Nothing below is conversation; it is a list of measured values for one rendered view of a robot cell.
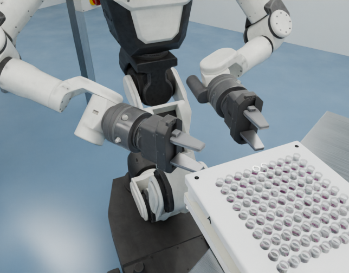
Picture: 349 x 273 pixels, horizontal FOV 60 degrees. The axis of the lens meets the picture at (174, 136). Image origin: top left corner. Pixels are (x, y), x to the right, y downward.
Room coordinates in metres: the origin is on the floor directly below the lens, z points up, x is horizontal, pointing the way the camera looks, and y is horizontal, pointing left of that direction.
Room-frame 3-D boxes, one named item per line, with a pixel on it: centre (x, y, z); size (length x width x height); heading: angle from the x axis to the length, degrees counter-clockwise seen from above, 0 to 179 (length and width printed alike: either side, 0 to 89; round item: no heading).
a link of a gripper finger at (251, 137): (0.50, -0.17, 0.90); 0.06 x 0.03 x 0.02; 15
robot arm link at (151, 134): (0.47, 0.05, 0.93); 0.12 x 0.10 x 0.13; 55
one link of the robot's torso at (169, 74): (0.91, 0.08, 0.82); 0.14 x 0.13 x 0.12; 113
